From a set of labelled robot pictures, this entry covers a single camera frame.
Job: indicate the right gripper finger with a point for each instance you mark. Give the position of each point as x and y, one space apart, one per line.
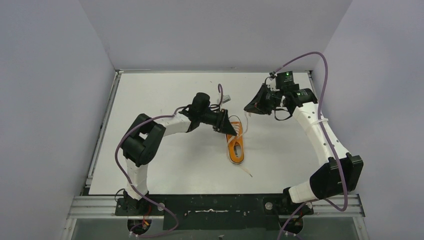
262 98
253 109

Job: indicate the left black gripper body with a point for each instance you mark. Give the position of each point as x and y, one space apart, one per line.
222 120

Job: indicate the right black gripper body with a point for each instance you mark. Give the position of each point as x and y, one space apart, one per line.
274 97

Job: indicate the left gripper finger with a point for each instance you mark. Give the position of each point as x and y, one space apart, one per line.
226 122
227 130

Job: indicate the cream shoelace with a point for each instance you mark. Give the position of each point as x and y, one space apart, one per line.
241 166

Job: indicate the orange canvas sneaker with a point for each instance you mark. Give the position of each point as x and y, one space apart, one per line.
235 143

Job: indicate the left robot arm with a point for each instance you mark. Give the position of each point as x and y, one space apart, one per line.
142 140

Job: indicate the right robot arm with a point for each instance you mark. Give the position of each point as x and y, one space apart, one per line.
339 171

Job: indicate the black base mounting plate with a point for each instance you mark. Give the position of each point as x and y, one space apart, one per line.
268 211

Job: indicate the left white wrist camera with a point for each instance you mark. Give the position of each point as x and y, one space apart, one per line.
224 99

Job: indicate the aluminium right table rail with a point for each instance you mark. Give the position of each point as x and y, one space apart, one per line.
311 79

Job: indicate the aluminium front rail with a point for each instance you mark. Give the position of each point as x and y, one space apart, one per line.
103 207

